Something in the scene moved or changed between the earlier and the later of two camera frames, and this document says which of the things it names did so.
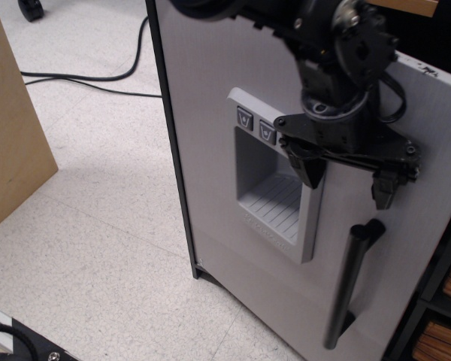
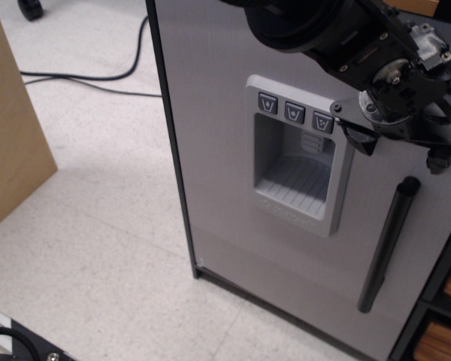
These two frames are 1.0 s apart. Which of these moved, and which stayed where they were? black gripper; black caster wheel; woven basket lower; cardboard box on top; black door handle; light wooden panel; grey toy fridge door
Moved: black door handle; grey toy fridge door; black gripper
Stayed: light wooden panel; cardboard box on top; woven basket lower; black caster wheel
